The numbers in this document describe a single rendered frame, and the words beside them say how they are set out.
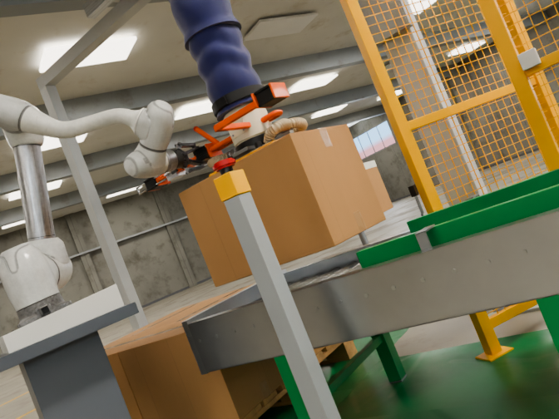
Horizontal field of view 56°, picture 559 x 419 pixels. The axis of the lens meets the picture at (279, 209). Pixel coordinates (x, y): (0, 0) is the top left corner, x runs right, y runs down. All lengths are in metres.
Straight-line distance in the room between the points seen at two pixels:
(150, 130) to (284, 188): 0.51
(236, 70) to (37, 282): 1.05
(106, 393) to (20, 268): 0.52
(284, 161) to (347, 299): 0.51
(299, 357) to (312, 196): 0.53
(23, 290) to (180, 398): 0.85
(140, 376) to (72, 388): 0.66
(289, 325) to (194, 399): 0.99
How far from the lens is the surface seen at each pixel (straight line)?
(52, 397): 2.00
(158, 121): 1.93
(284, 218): 1.83
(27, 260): 2.06
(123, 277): 5.78
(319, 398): 1.57
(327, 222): 1.75
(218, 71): 2.08
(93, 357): 2.01
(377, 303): 1.57
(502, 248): 1.42
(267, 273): 1.50
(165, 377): 2.49
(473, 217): 1.53
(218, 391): 2.30
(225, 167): 1.53
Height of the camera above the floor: 0.80
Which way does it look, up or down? 2 degrees up
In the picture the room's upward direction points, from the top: 22 degrees counter-clockwise
